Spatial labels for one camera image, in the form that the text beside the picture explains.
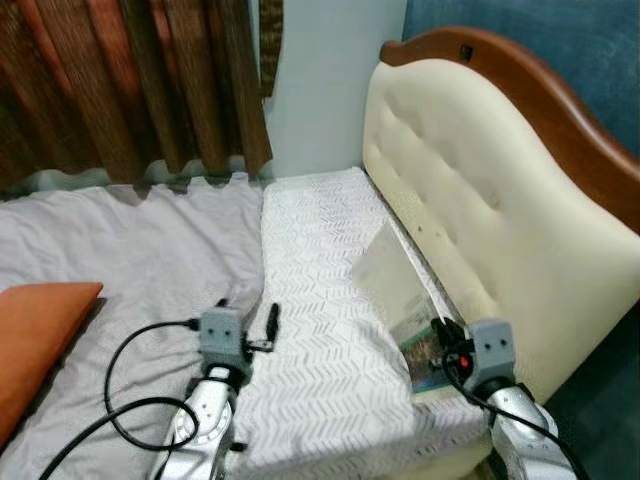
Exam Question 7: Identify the white book with picture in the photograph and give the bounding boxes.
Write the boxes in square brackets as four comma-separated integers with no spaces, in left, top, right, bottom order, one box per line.
[352,222,466,393]

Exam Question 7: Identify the grey blanket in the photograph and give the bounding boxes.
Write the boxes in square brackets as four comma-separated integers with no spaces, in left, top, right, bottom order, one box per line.
[0,175,266,480]

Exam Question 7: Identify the orange pillow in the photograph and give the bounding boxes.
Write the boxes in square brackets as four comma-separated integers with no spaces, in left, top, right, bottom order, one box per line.
[0,282,104,446]

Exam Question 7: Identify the white patterned bed sheet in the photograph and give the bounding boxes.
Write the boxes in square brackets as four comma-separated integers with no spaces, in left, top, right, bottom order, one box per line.
[235,167,501,480]

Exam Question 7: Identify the cream bed base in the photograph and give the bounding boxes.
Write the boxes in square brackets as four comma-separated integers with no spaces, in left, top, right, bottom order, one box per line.
[400,445,498,480]

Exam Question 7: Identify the cream padded wooden headboard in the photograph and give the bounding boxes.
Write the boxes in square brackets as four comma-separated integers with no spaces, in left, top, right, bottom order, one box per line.
[362,27,640,406]

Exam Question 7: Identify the brown striped curtain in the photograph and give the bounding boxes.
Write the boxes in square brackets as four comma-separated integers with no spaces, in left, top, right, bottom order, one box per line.
[0,0,273,191]

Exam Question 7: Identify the dark woven curtain tieback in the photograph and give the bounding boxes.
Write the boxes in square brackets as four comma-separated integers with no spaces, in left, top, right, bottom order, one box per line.
[258,0,285,99]

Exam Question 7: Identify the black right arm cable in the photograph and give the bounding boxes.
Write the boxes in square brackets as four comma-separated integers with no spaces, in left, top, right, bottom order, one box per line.
[442,345,593,480]

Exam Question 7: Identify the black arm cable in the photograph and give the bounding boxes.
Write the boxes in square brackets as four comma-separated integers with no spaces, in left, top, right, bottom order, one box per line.
[40,318,201,480]
[442,345,593,480]

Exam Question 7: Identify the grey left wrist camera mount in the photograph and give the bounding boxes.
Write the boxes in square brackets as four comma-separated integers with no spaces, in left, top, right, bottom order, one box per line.
[199,309,248,366]

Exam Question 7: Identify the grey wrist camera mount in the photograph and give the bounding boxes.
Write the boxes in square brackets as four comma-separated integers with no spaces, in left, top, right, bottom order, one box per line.
[199,309,248,366]
[470,320,517,387]

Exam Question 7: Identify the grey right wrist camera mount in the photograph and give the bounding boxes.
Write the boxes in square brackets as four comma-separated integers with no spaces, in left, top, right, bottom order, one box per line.
[470,320,517,387]

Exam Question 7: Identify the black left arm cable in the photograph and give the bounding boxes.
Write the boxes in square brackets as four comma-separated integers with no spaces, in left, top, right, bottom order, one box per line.
[40,318,201,480]

